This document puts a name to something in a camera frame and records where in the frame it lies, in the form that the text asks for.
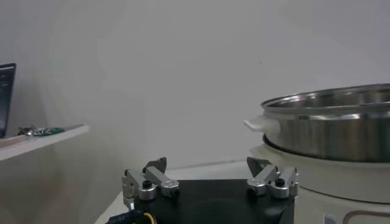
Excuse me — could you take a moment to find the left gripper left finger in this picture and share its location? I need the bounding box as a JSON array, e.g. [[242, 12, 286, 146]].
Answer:
[[121, 156, 181, 211]]

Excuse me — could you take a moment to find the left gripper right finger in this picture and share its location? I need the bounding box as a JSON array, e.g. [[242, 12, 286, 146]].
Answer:
[[245, 156, 300, 200]]

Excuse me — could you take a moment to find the stainless steel steamer basket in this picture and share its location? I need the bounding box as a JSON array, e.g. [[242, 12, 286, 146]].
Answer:
[[243, 83, 390, 164]]

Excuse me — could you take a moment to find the cream electric cooker base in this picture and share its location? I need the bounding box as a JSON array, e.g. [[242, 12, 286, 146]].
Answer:
[[249, 142, 390, 224]]

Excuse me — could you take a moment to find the green circuit board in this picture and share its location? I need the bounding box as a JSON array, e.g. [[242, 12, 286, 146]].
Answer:
[[38, 127, 66, 136]]

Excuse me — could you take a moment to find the white side table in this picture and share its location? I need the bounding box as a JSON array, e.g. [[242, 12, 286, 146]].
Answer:
[[0, 123, 91, 162]]

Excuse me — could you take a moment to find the dark blue screen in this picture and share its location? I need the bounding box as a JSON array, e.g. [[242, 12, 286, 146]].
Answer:
[[0, 63, 17, 139]]

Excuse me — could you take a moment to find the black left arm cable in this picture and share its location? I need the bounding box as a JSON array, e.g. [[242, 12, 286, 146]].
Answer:
[[105, 209, 157, 224]]

